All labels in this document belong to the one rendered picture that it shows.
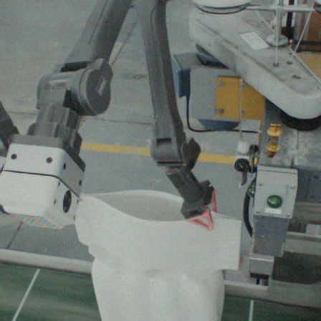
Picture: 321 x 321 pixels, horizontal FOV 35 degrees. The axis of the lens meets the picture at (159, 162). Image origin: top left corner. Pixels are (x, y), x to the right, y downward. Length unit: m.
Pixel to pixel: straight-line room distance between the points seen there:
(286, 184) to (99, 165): 2.24
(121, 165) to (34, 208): 2.35
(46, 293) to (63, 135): 1.30
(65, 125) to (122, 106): 2.81
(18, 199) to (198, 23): 0.76
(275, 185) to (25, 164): 0.46
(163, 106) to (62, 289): 1.07
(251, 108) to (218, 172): 1.65
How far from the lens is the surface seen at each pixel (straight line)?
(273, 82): 1.09
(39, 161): 0.76
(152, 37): 1.14
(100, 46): 0.92
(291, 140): 1.05
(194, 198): 1.25
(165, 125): 1.16
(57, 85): 0.86
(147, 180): 2.97
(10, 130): 1.34
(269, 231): 1.12
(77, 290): 2.01
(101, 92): 0.86
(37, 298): 2.03
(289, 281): 1.87
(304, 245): 1.72
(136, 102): 3.65
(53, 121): 0.81
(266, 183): 0.97
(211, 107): 1.40
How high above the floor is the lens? 1.97
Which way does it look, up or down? 40 degrees down
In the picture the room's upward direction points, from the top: 4 degrees counter-clockwise
